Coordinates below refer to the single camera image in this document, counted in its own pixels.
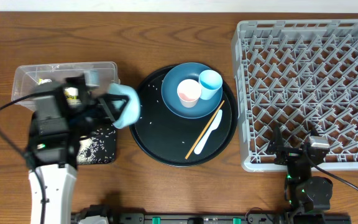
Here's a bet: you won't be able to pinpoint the white plastic knife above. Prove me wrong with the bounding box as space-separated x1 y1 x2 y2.
194 110 223 154

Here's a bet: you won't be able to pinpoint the black rectangular tray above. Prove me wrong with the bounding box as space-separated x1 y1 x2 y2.
25 108 117 168

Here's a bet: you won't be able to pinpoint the pink cup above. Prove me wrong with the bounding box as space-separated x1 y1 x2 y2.
177 79 201 108

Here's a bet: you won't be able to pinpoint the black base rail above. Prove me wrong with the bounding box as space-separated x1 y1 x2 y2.
69 205 352 224

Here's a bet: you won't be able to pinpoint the wooden chopstick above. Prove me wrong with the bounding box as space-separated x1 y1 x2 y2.
185 100 225 160

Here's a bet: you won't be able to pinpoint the round black tray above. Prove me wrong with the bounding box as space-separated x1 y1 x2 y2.
130 65 238 167

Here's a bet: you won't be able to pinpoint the spilled rice grains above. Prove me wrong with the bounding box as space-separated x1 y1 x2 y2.
76 83 186 165

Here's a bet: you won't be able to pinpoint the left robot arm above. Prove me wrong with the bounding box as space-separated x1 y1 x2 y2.
25 75 140 223

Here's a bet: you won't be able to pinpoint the clear plastic bin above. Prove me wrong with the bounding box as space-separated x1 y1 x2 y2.
11 62 120 101

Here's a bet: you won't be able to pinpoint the light blue cup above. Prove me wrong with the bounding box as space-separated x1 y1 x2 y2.
198 70 223 100

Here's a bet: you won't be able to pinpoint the yellow foil snack wrapper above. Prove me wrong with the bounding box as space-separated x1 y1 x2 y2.
37 77 80 105

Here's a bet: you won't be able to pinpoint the grey dishwasher rack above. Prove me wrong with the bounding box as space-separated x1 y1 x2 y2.
231 19 358 172

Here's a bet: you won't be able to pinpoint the dark blue plate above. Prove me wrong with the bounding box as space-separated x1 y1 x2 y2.
161 62 223 119

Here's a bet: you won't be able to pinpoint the light blue bowl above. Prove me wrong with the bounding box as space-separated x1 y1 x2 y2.
108 83 140 129

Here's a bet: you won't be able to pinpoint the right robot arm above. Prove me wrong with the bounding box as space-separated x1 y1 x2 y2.
266 126 333 223

